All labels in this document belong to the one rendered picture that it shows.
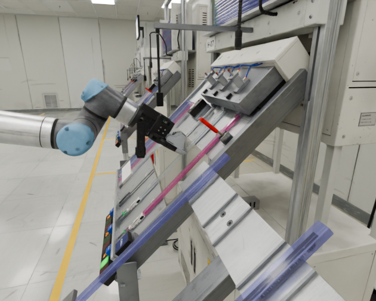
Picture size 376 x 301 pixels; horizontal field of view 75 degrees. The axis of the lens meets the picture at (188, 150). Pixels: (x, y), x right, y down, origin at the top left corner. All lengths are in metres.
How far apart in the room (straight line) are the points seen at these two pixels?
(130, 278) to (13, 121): 0.46
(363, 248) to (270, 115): 0.66
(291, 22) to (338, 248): 0.76
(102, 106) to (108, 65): 8.66
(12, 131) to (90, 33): 8.90
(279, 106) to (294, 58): 0.13
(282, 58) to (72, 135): 0.54
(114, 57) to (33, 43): 2.50
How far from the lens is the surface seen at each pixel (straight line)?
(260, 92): 0.69
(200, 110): 0.96
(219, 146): 0.69
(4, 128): 0.67
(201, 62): 2.10
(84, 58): 9.46
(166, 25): 0.82
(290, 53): 0.71
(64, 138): 0.61
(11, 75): 9.99
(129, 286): 0.72
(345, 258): 1.11
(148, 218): 0.74
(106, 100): 0.73
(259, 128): 0.66
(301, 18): 0.72
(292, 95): 0.70
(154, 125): 0.75
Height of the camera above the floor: 1.20
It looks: 17 degrees down
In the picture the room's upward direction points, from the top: straight up
